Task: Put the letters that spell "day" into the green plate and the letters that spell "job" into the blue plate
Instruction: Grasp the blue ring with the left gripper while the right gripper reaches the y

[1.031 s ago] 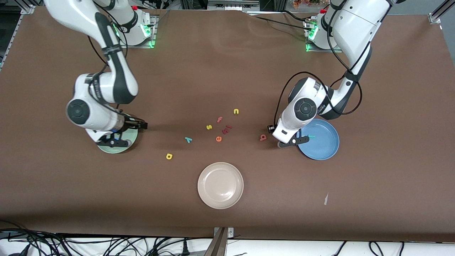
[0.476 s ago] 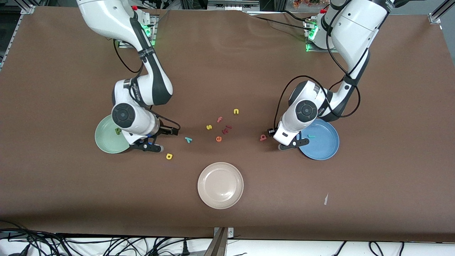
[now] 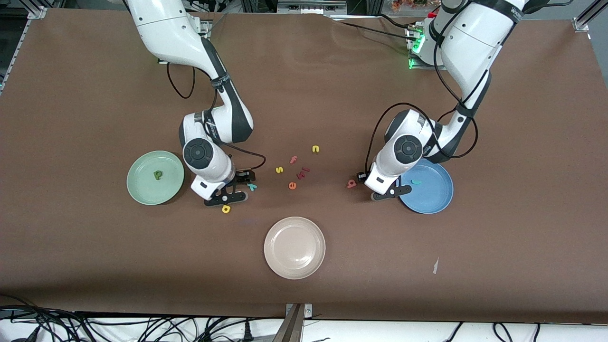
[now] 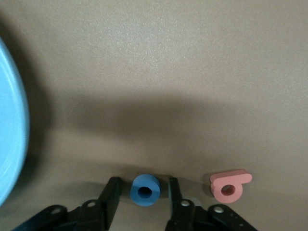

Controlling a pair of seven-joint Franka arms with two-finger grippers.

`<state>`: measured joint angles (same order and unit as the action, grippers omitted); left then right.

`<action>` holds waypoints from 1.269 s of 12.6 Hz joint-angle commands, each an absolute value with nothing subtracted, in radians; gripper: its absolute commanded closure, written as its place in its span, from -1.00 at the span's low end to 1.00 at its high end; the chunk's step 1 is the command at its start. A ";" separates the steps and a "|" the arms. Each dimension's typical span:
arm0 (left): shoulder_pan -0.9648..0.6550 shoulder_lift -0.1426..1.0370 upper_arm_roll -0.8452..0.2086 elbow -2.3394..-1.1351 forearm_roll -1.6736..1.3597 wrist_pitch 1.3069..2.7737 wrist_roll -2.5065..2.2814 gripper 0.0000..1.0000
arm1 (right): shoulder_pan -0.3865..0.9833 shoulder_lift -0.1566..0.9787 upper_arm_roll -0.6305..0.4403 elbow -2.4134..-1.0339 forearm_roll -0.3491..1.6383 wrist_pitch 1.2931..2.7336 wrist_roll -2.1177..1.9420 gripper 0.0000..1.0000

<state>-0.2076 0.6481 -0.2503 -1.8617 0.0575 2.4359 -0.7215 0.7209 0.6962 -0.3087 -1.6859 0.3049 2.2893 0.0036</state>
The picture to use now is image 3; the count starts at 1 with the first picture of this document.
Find blue round plate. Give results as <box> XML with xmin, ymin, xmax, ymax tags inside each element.
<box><xmin>398</xmin><ymin>158</ymin><xmax>454</xmax><ymax>215</ymax></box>

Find pale green round plate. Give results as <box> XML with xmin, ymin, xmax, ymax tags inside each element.
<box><xmin>126</xmin><ymin>150</ymin><xmax>185</xmax><ymax>206</ymax></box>

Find beige round plate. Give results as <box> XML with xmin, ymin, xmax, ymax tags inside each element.
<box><xmin>264</xmin><ymin>216</ymin><xmax>327</xmax><ymax>280</ymax></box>

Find orange artificial flowers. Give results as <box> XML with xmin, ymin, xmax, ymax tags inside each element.
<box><xmin>391</xmin><ymin>0</ymin><xmax>430</xmax><ymax>11</ymax></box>

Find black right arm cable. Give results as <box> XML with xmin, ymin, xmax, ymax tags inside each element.
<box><xmin>166</xmin><ymin>62</ymin><xmax>266</xmax><ymax>171</ymax></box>

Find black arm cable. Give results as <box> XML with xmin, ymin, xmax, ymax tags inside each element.
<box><xmin>363</xmin><ymin>0</ymin><xmax>479</xmax><ymax>175</ymax></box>
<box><xmin>166</xmin><ymin>62</ymin><xmax>266</xmax><ymax>171</ymax></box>

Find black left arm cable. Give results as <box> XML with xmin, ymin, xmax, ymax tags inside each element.
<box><xmin>363</xmin><ymin>0</ymin><xmax>479</xmax><ymax>175</ymax></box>

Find thin black base cable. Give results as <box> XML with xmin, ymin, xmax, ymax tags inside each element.
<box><xmin>328</xmin><ymin>17</ymin><xmax>410</xmax><ymax>39</ymax></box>
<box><xmin>378</xmin><ymin>13</ymin><xmax>414</xmax><ymax>29</ymax></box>

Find metal camera stand bracket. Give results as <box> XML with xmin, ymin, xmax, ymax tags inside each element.
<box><xmin>272</xmin><ymin>303</ymin><xmax>314</xmax><ymax>342</ymax></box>

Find dark equipment frame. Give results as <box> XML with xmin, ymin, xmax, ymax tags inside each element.
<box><xmin>240</xmin><ymin>0</ymin><xmax>376</xmax><ymax>15</ymax></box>

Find aluminium table edge rail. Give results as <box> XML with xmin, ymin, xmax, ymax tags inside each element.
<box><xmin>0</xmin><ymin>19</ymin><xmax>30</xmax><ymax>93</ymax></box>

